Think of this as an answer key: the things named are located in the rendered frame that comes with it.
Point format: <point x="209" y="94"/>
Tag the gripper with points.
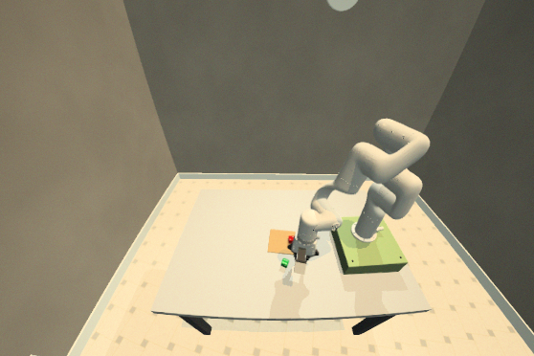
<point x="310" y="249"/>

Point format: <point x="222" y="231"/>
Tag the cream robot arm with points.
<point x="367" y="161"/>

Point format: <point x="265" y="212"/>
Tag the tan flat mat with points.
<point x="278" y="242"/>

